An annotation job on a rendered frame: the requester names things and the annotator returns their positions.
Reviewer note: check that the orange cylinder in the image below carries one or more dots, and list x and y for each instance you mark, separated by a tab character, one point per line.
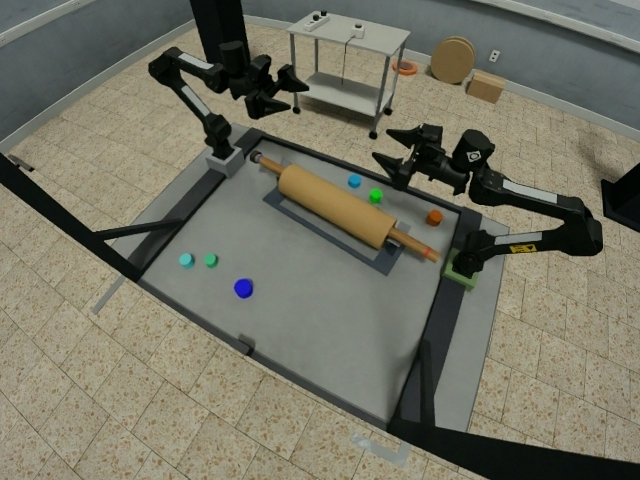
434	218

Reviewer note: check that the tan cardboard tube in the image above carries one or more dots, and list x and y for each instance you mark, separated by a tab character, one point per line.
345	210

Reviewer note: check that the blue cylinder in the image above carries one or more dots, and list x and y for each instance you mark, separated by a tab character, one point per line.
354	181
243	288

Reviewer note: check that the small teal cylinder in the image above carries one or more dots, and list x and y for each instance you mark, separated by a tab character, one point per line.
187	261

